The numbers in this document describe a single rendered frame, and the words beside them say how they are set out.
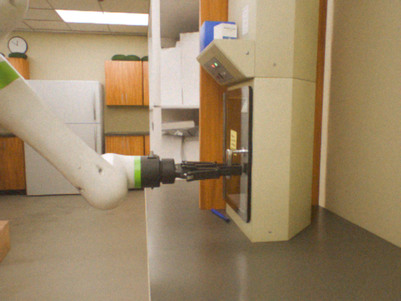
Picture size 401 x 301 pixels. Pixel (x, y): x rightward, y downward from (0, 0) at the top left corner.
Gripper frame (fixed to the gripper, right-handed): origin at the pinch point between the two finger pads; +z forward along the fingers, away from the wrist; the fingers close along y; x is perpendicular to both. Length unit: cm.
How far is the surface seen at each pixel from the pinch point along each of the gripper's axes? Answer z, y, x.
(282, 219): 14.4, -8.3, 12.9
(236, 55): 0.2, -1.0, -32.7
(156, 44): -16, 117, -38
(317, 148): 44, 31, 3
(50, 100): -163, 481, 41
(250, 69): 4.1, -1.6, -29.0
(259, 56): 6.5, -1.0, -32.7
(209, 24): -3.8, 18.9, -41.7
